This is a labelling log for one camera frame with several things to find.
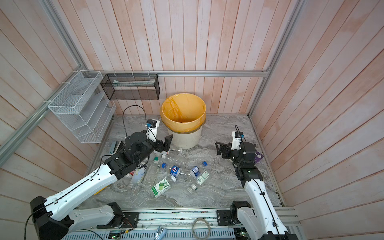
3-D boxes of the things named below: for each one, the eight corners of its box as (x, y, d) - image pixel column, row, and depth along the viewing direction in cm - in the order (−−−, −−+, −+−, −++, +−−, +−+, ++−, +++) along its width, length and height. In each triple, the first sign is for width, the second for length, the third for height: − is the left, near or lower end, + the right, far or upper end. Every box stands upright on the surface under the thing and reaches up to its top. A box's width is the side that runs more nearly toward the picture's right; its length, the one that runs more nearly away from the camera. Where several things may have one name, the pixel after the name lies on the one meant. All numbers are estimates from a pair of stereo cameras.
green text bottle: (190, 194, 83) (191, 191, 78) (186, 189, 84) (186, 186, 80) (208, 177, 89) (209, 173, 84) (204, 173, 91) (205, 169, 86)
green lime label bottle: (155, 199, 81) (153, 197, 78) (150, 190, 84) (149, 188, 81) (177, 182, 87) (177, 180, 84) (172, 175, 90) (172, 172, 87)
